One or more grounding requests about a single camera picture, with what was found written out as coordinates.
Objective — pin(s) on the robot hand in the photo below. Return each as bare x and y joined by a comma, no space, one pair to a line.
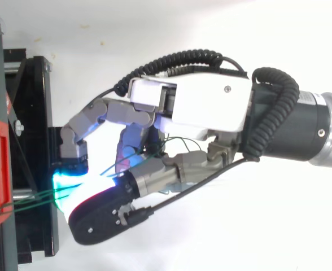
208,104

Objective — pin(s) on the black stand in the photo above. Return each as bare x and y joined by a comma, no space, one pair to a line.
30,127

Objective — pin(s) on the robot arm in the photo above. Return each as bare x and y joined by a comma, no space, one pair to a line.
301,127

